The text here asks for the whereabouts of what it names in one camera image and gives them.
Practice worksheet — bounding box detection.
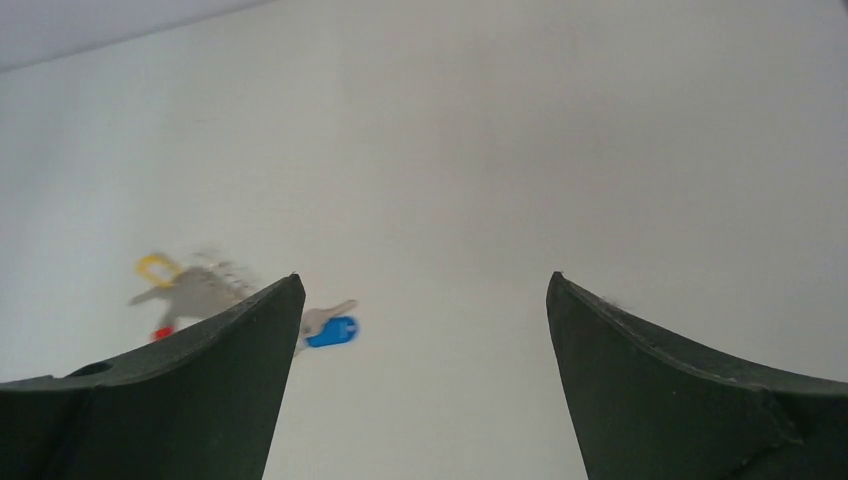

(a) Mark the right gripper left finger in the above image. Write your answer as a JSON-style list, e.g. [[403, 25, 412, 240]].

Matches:
[[1, 274, 305, 479]]

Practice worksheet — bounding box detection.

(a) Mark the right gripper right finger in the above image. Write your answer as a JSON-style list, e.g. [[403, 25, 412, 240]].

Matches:
[[546, 273, 847, 479]]

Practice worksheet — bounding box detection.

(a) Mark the metal key holder red handle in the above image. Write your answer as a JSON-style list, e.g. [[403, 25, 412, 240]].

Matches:
[[128, 249, 259, 342]]

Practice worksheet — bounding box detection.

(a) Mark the silver key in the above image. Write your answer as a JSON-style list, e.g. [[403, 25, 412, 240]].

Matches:
[[294, 299, 358, 356]]

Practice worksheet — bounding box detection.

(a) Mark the blue key tag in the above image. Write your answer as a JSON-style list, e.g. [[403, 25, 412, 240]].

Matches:
[[306, 316, 360, 349]]

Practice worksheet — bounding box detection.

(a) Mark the yellow key tag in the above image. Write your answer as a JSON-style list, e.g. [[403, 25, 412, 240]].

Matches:
[[135, 253, 183, 289]]

